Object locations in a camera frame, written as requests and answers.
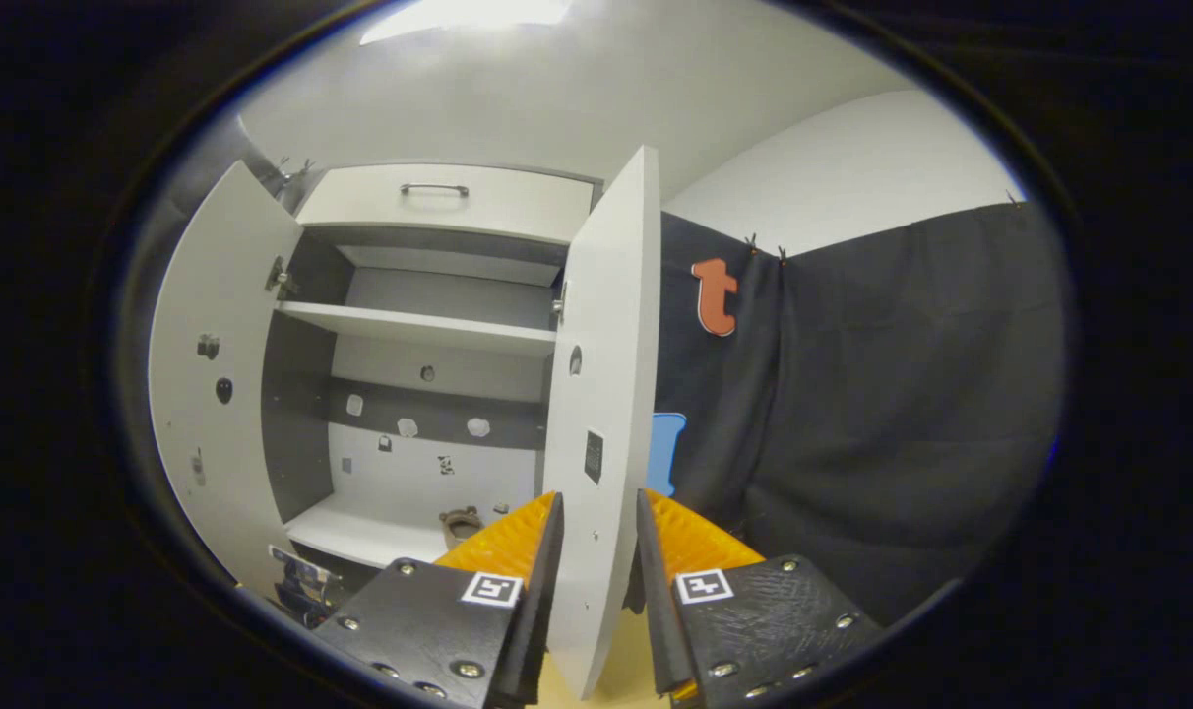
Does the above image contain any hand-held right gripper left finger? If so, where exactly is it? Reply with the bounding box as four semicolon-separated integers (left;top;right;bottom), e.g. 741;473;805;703
309;490;566;709

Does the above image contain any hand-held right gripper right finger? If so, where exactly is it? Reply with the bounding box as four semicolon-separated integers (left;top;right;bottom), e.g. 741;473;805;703
636;488;888;709

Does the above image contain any brown fuzzy shoe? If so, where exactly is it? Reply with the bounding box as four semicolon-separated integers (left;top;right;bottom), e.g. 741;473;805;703
439;505;487;550

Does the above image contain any white shoe cabinet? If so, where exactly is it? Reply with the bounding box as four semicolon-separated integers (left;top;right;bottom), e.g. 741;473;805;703
147;146;662;700

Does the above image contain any white cabinet door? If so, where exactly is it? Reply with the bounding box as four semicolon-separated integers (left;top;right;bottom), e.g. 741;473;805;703
542;146;662;700
147;160;307;592

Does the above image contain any white cabinet shelf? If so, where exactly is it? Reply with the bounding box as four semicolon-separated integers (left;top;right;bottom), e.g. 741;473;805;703
275;300;558;357

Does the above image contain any cream cabinet drawer front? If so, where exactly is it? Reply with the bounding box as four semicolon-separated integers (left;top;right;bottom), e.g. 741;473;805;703
294;163;597;245

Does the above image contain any ceiling light panel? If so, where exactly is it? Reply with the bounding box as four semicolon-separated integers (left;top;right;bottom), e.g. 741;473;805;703
360;0;573;45

